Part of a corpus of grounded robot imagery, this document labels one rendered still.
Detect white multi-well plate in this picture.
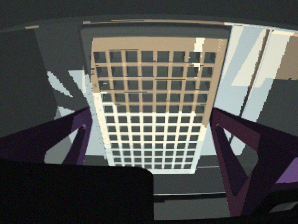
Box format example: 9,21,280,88
80,27,230,174

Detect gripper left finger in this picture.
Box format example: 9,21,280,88
0,107,93,165

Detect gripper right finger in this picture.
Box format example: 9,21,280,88
209,107,298,217

